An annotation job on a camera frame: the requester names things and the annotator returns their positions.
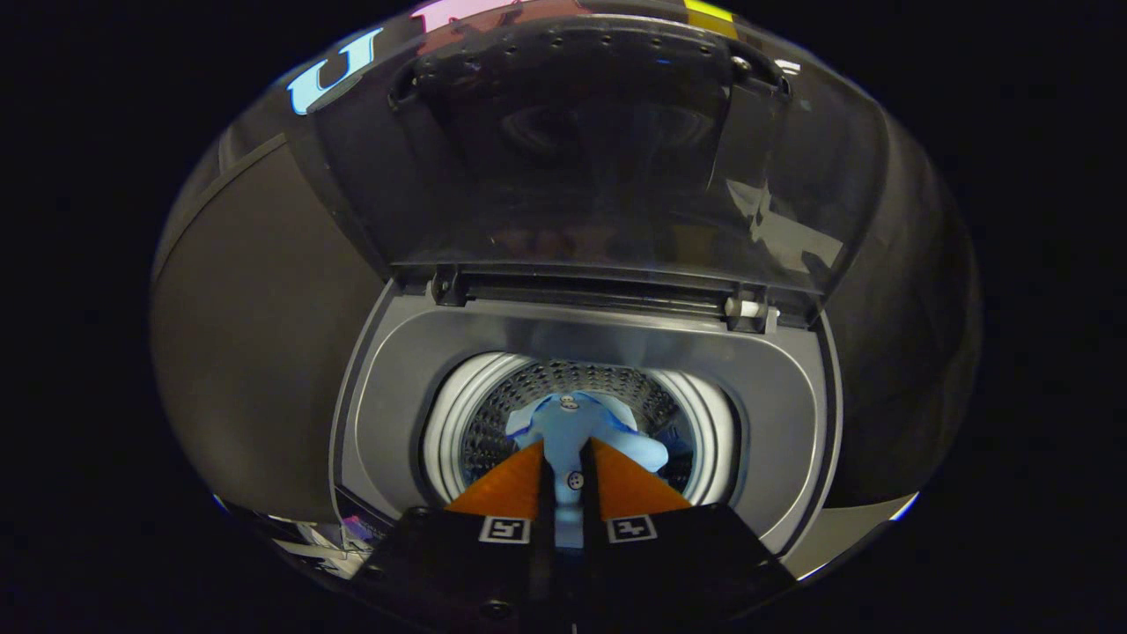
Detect light blue polo shirt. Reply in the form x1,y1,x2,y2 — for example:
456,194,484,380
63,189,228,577
505,391,671,549

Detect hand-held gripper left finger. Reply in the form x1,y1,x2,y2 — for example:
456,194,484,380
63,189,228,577
350,439,557,634

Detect dark transparent washing machine lid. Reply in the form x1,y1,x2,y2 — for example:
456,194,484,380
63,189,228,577
302,11,887,328

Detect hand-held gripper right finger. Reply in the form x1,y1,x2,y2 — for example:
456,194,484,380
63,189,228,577
578,437,798,634

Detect black backdrop cloth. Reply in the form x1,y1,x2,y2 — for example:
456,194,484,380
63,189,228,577
211,0,983,512

